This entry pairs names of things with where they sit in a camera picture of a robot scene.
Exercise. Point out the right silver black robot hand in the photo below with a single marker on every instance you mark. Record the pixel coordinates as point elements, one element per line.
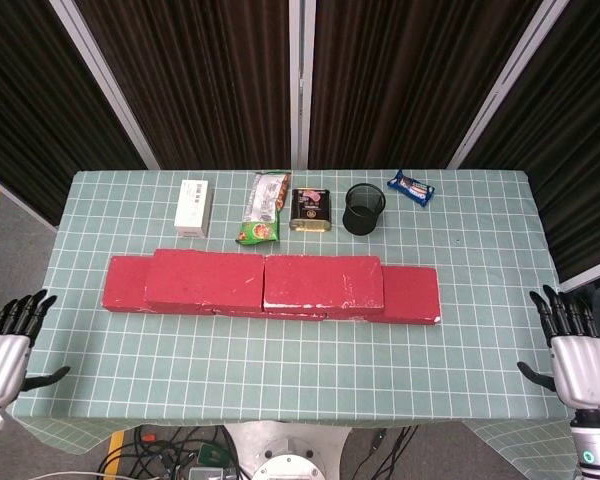
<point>585,370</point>

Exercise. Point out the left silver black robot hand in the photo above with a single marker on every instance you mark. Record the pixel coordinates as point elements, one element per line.
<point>2,365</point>

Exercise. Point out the red rectangular brick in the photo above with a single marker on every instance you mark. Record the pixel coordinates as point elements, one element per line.
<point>412,295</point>
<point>125,285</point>
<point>322,282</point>
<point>280,315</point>
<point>205,280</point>

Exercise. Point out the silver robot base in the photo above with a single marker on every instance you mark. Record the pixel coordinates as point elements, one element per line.
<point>285,445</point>

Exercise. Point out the yellow floor tape strip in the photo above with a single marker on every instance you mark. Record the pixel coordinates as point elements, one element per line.
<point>114,452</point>

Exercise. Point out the green circuit board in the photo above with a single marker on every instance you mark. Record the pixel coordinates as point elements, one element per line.
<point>212,454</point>

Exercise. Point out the grey electronics box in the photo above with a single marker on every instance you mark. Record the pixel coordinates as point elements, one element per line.
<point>205,474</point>

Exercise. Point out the dark ribbed partition panel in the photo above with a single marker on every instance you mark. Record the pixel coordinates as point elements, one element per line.
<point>580,125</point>
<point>180,75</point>
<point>405,75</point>
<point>20,100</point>

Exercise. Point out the white cardboard box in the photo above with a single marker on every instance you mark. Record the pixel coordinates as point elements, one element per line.
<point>193,207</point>

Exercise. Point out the blue cookie packet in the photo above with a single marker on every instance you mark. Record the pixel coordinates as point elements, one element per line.
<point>411,188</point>

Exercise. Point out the black mesh pen holder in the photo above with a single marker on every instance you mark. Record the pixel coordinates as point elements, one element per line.
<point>364,215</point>

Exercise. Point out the green checked tablecloth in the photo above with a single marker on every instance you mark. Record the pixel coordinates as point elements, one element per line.
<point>280,370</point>

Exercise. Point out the green white snack packet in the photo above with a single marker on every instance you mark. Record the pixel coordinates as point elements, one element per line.
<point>264,205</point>

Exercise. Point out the black gold luncheon meat can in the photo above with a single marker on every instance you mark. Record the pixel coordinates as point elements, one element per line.
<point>310,207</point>

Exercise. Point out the silver partition post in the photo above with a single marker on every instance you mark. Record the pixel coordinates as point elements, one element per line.
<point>506,85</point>
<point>105,85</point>
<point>300,85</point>

